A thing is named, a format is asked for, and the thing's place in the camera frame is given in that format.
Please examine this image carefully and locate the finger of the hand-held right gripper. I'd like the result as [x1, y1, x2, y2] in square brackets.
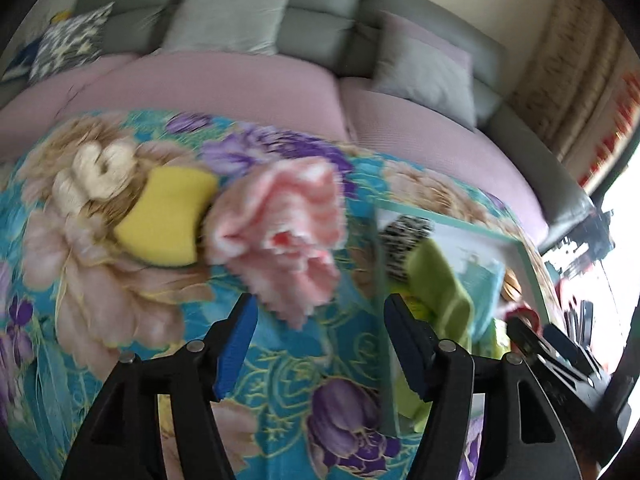
[507, 317, 598, 401]
[542, 324, 610, 382]

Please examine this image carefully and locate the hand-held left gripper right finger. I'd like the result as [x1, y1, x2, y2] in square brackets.
[384, 294, 566, 480]

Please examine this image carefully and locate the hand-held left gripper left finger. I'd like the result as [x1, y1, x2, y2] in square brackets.
[60, 292, 259, 480]

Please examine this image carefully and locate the red tape roll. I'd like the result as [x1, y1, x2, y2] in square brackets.
[505, 305, 542, 332]

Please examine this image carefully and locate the green cloth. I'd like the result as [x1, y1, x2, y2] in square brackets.
[405, 240, 476, 356]

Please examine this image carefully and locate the black white leopard scrunchie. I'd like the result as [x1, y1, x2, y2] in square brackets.
[380, 215, 436, 286]

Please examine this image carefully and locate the teal rimmed storage box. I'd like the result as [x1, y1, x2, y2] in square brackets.
[372, 197, 551, 431]

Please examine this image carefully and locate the pink fluffy cloth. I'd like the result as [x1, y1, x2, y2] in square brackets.
[202, 156, 348, 331]

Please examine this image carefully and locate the floral printed blanket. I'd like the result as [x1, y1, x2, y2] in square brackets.
[0, 110, 551, 480]

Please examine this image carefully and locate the yellow sponge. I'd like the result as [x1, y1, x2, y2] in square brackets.
[112, 167, 221, 267]

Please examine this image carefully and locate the red patterned hanging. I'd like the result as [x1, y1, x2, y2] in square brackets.
[580, 75, 640, 191]

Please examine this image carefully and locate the pink sofa cover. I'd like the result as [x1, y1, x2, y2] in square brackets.
[0, 52, 551, 241]

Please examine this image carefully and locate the lilac grey pillow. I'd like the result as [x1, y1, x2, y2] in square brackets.
[372, 10, 476, 132]

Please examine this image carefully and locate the beige patterned curtain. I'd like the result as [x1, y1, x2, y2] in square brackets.
[510, 0, 640, 161]

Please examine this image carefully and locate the light grey pillow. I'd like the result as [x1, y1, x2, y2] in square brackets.
[162, 0, 299, 56]

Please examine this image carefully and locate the grey sofa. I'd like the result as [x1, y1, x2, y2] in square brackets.
[0, 0, 601, 251]

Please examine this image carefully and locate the black white patterned pillow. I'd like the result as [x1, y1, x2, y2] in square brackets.
[30, 2, 115, 83]

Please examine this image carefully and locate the blue pillow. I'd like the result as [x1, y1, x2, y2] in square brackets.
[0, 10, 71, 83]

